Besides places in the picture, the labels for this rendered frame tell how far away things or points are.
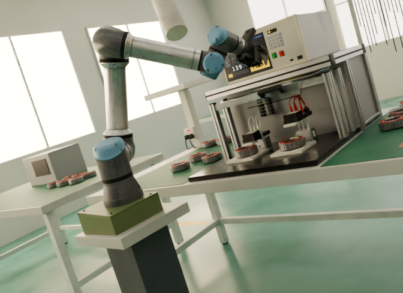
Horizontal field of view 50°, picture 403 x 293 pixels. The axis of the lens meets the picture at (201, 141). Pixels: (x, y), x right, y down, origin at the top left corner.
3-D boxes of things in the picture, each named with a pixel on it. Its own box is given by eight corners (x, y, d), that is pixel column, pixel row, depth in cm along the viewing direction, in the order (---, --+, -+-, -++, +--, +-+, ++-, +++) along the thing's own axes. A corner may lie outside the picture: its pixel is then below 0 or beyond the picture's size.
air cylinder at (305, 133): (313, 141, 194) (309, 129, 193) (298, 143, 199) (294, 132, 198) (317, 138, 197) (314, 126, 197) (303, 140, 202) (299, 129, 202)
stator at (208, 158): (216, 157, 243) (214, 151, 242) (226, 157, 233) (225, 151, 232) (200, 164, 238) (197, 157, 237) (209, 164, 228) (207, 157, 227)
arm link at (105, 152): (97, 182, 157) (86, 147, 155) (105, 173, 170) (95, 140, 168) (129, 175, 157) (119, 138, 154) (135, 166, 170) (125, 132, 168)
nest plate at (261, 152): (252, 160, 192) (252, 157, 192) (226, 164, 202) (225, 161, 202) (269, 150, 204) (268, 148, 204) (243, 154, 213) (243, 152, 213)
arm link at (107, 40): (87, 20, 148) (228, 48, 150) (95, 23, 159) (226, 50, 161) (83, 54, 150) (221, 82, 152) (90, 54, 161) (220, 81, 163)
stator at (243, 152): (250, 157, 195) (248, 149, 195) (231, 160, 202) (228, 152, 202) (262, 149, 203) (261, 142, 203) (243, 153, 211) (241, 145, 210)
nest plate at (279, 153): (301, 153, 177) (301, 150, 176) (270, 157, 186) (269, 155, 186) (316, 142, 188) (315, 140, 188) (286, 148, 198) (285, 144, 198)
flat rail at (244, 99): (328, 81, 179) (326, 74, 179) (213, 111, 220) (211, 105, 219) (329, 80, 180) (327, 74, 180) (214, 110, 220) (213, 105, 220)
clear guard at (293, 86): (300, 95, 161) (295, 80, 161) (247, 108, 177) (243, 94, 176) (333, 80, 186) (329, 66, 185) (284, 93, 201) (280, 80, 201)
